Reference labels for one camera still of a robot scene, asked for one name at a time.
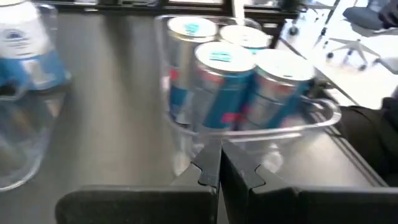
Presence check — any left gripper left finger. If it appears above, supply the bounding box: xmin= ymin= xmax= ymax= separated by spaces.
xmin=55 ymin=140 xmax=222 ymax=224

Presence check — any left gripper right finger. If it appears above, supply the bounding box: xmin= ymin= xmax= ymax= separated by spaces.
xmin=221 ymin=140 xmax=398 ymax=224

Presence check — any clear plastic bin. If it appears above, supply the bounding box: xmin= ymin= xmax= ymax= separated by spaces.
xmin=154 ymin=14 xmax=343 ymax=178
xmin=0 ymin=2 xmax=73 ymax=191

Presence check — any blue silver Red Bull can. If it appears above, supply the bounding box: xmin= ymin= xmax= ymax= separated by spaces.
xmin=219 ymin=24 xmax=271 ymax=54
xmin=167 ymin=16 xmax=218 ymax=125
xmin=194 ymin=41 xmax=257 ymax=131
xmin=245 ymin=49 xmax=317 ymax=130

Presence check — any blue white Spindrift can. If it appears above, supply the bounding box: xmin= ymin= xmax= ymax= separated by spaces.
xmin=0 ymin=0 xmax=70 ymax=91

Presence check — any black bulky object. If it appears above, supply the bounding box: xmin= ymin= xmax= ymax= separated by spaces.
xmin=337 ymin=96 xmax=398 ymax=187

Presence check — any office chair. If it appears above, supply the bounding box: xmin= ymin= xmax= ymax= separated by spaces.
xmin=323 ymin=0 xmax=398 ymax=74

